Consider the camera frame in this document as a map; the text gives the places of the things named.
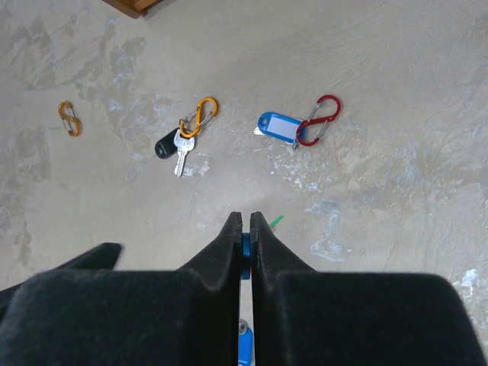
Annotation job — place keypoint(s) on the blue tag key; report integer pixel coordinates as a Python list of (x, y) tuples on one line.
[(279, 126), (245, 346)]

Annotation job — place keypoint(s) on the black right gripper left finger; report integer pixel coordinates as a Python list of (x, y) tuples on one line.
[(188, 316)]

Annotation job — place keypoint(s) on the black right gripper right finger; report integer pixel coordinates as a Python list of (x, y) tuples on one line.
[(306, 317)]

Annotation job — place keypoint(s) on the black tag key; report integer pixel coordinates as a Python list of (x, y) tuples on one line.
[(175, 143)]

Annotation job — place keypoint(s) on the green tag key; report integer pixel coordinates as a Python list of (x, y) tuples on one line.
[(273, 224)]

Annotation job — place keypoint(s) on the orange carabiner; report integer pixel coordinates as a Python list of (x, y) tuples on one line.
[(70, 121), (191, 125)]

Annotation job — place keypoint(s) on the teal carabiner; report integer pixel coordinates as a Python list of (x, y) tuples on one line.
[(246, 261)]

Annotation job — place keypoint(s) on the wooden shelf rack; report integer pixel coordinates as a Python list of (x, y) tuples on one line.
[(133, 8)]

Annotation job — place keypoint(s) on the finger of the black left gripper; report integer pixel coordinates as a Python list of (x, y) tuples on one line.
[(91, 255)]

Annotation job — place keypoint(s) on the red carabiner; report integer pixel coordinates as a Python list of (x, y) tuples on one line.
[(322, 121)]

